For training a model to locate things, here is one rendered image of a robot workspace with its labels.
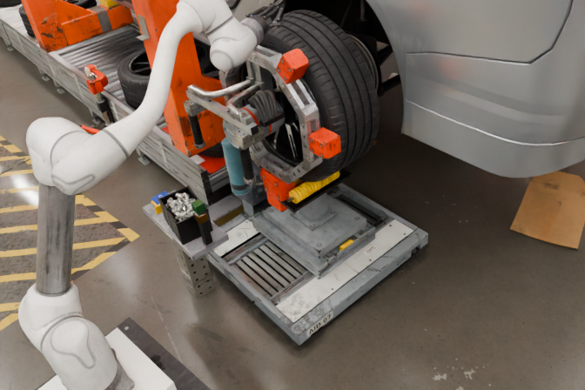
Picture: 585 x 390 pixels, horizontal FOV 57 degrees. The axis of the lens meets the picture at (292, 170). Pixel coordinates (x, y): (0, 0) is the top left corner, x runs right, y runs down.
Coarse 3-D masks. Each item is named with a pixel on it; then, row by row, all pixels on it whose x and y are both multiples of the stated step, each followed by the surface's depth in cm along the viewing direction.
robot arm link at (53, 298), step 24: (48, 120) 149; (48, 144) 143; (48, 168) 146; (48, 192) 152; (48, 216) 154; (72, 216) 159; (48, 240) 157; (72, 240) 164; (48, 264) 160; (48, 288) 163; (72, 288) 170; (24, 312) 167; (48, 312) 163; (72, 312) 169
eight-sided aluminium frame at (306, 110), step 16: (256, 48) 197; (240, 64) 212; (272, 64) 185; (224, 80) 218; (224, 96) 225; (288, 96) 187; (304, 96) 187; (304, 112) 184; (304, 128) 188; (256, 144) 232; (304, 144) 193; (256, 160) 229; (272, 160) 227; (304, 160) 198; (320, 160) 199; (288, 176) 213
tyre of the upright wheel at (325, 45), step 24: (288, 24) 195; (312, 24) 195; (336, 24) 197; (288, 48) 188; (312, 48) 188; (336, 48) 191; (240, 72) 223; (312, 72) 185; (336, 72) 187; (360, 72) 193; (336, 96) 186; (360, 96) 193; (336, 120) 188; (360, 120) 195; (264, 144) 235; (360, 144) 203; (336, 168) 204
